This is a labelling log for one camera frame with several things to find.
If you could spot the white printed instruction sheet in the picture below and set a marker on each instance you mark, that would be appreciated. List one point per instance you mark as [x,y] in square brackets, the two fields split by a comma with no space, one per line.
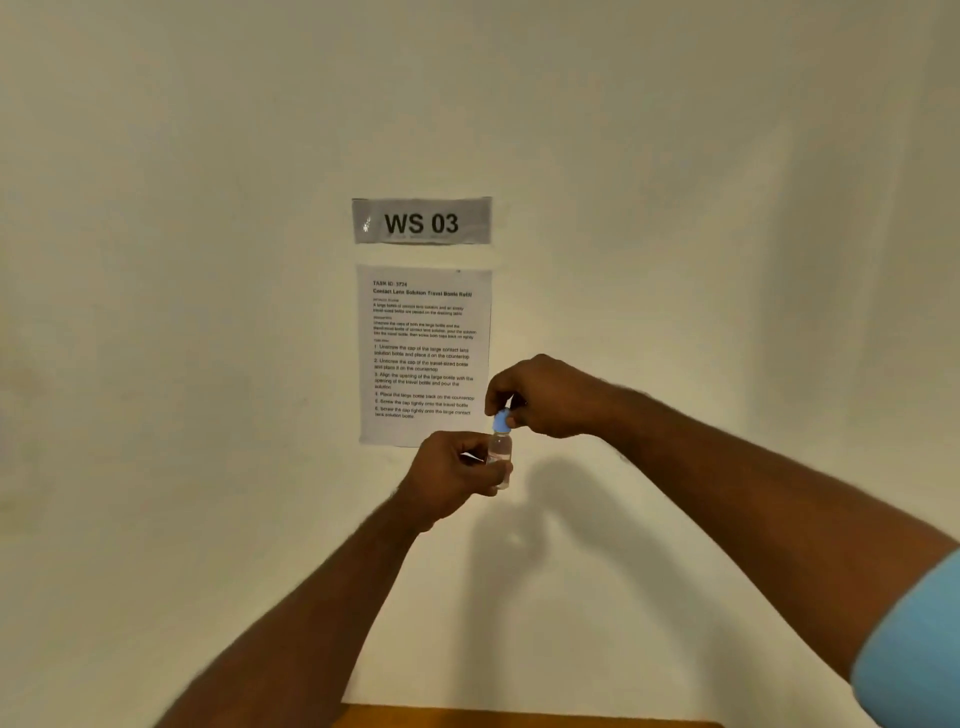
[424,352]

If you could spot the person's left fingers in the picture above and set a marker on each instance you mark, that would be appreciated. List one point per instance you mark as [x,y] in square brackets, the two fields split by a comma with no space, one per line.
[487,469]

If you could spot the person's left forearm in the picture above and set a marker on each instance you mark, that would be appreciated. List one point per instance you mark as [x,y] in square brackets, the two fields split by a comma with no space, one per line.
[300,622]

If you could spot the light blue shirt sleeve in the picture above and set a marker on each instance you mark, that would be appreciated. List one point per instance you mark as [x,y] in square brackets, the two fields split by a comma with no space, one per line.
[911,649]

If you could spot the small clear travel bottle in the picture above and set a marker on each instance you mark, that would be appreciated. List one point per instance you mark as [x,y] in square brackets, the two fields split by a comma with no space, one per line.
[500,457]

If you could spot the person's right fingers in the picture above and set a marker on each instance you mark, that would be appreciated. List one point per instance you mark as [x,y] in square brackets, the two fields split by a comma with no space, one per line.
[504,396]

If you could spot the person's left hand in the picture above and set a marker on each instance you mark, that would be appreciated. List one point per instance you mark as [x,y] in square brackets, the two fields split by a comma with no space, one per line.
[439,480]

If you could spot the blue bottle cap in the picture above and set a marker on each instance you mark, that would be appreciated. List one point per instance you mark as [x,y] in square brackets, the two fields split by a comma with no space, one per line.
[502,420]

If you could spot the grey wall label sign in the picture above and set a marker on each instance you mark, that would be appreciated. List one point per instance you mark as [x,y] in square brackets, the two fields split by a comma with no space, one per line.
[422,221]

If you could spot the person's right forearm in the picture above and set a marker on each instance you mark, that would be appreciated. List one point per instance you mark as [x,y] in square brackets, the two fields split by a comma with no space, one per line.
[757,517]

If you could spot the person's right hand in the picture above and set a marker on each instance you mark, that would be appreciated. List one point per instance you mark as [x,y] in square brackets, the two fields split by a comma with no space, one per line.
[555,394]

